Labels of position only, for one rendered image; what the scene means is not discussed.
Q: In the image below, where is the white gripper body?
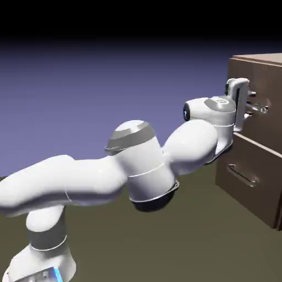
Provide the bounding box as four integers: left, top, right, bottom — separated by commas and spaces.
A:
232, 77, 251, 131

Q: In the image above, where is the wood drawer front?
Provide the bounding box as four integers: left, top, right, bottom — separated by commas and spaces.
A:
227, 57, 282, 159
215, 132, 282, 230

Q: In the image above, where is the dark wood cabinet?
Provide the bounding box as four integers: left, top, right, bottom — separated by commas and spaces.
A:
215, 52, 282, 231

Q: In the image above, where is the curved metal drawer handle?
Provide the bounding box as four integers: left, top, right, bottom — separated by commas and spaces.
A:
226, 164, 259, 188
246, 101, 270, 115

